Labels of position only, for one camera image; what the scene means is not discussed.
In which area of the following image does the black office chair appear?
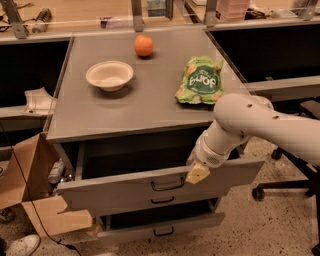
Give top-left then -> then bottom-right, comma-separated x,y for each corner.
252,148 -> 320,256

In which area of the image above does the black floor cable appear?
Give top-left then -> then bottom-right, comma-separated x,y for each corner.
0,121 -> 83,256

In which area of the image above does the pink plastic container stack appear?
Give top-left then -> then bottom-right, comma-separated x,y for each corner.
216,0 -> 250,22

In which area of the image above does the grey middle drawer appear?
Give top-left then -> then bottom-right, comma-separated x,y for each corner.
89,189 -> 231,218

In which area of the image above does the white paper bowl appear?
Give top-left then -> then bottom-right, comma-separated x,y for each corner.
86,61 -> 134,92

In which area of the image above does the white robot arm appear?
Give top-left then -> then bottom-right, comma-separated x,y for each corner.
186,93 -> 320,184

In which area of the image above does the grey top drawer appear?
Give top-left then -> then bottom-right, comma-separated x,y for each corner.
58,137 -> 264,211

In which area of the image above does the silver can in box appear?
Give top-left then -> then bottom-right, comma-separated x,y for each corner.
48,160 -> 65,184

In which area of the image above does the white sneaker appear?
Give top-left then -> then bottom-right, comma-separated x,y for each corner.
5,234 -> 41,256

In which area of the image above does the green chip bag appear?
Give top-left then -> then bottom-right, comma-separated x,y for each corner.
175,56 -> 223,105

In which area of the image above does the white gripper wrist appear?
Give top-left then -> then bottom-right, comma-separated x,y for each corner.
186,131 -> 230,184

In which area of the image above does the grey drawer cabinet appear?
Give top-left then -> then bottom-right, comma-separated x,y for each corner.
45,29 -> 268,246

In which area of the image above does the grey metal bracket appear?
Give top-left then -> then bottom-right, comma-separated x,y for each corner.
23,87 -> 57,115

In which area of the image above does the cardboard box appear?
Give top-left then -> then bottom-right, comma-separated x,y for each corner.
0,134 -> 93,237

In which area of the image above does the orange fruit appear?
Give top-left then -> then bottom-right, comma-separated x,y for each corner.
134,35 -> 154,57

